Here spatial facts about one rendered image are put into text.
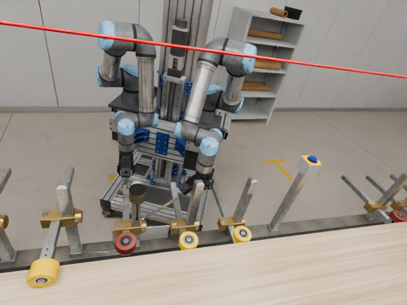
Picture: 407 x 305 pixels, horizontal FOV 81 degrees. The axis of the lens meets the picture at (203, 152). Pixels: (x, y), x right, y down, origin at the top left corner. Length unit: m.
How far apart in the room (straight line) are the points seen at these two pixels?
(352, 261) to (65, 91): 3.38
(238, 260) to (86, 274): 0.56
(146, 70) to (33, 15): 2.28
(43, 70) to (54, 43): 0.35
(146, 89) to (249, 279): 0.95
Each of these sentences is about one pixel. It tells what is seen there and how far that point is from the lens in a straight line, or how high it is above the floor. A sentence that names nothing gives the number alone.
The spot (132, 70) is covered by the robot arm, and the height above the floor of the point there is 1.27.
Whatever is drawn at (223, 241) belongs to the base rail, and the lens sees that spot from 1.35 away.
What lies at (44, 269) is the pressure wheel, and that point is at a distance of 0.96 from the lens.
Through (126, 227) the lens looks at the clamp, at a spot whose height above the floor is 0.87.
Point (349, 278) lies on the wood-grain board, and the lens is 1.28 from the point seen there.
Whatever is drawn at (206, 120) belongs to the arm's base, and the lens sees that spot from 1.52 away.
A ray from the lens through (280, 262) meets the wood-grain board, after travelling 1.15.
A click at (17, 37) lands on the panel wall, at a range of 3.47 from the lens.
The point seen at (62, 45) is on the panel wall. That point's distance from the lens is 3.42.
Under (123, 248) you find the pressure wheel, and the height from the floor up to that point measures 0.91.
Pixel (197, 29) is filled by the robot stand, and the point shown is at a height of 1.53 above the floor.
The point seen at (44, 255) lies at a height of 0.97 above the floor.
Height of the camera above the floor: 1.79
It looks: 36 degrees down
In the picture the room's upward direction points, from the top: 13 degrees clockwise
